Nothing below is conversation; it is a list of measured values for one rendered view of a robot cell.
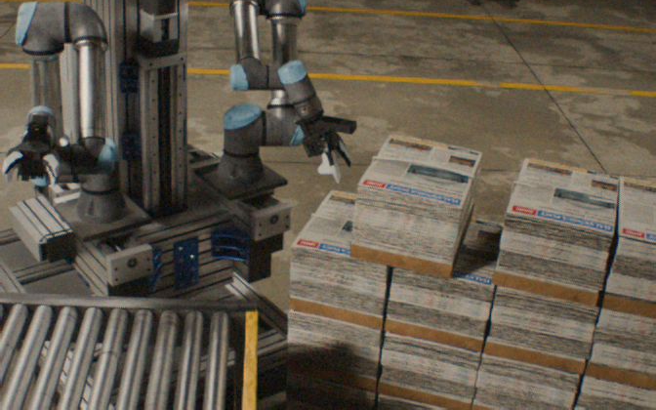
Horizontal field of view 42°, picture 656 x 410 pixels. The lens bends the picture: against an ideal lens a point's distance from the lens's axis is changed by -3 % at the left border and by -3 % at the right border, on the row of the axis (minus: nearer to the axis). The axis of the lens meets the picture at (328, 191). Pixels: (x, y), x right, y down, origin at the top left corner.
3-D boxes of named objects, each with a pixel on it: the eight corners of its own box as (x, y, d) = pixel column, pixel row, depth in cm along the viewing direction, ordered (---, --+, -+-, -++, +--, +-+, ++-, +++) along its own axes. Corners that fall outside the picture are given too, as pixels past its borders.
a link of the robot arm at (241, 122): (222, 139, 291) (222, 101, 285) (263, 139, 293) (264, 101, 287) (223, 154, 281) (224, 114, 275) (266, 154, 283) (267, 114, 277)
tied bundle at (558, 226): (510, 223, 271) (521, 154, 261) (604, 242, 264) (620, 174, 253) (490, 285, 239) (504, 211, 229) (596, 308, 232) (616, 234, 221)
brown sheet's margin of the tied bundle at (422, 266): (363, 230, 260) (364, 217, 258) (461, 250, 253) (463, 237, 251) (348, 257, 247) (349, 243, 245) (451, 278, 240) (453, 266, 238)
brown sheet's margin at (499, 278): (510, 221, 271) (512, 209, 269) (603, 240, 264) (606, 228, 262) (490, 284, 239) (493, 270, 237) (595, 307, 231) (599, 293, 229)
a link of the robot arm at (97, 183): (120, 190, 255) (118, 147, 249) (73, 192, 252) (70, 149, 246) (120, 172, 265) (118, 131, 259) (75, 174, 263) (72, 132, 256)
